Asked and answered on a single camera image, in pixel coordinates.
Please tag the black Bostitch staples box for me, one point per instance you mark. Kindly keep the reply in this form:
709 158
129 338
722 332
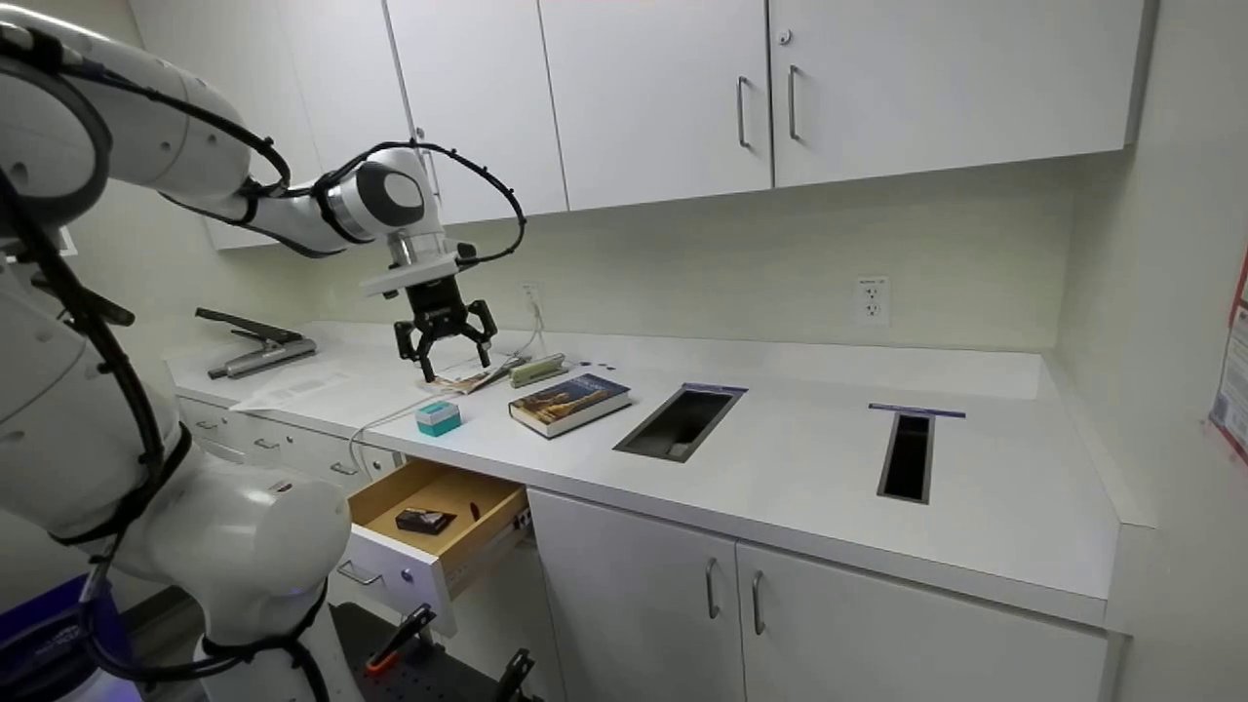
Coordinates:
426 522

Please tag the chess cover hardback book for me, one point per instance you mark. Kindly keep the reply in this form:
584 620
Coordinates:
567 402

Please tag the white upper cabinet door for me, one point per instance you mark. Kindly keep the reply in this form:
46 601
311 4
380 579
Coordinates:
475 93
649 93
297 64

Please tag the white closed drawer front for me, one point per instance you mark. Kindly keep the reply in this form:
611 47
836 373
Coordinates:
306 451

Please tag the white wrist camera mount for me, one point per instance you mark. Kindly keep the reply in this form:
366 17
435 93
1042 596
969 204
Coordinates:
413 276

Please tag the printed wall poster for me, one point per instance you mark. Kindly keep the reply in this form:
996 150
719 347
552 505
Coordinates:
1229 377

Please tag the narrow rectangular countertop opening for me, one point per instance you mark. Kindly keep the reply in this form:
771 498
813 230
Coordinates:
908 454

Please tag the white cabinet door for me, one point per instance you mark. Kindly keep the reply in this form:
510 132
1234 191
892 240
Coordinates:
624 600
475 93
649 93
297 64
912 650

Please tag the white lower cabinet door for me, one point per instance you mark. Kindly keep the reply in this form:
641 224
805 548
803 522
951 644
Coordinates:
912 650
624 600

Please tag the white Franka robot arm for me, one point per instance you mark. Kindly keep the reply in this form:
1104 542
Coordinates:
81 431

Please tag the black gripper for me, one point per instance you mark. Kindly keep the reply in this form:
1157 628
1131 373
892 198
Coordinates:
440 306

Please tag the white wall outlet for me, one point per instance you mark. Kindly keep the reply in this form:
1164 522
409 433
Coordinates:
871 301

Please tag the open wooden drawer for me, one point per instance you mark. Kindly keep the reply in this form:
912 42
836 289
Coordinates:
459 501

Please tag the black red bar clamp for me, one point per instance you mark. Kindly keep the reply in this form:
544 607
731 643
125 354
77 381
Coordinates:
394 644

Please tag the white upper cabinet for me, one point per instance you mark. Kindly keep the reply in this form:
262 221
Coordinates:
961 78

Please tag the teal staples box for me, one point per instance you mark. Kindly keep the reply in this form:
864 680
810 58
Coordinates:
440 420

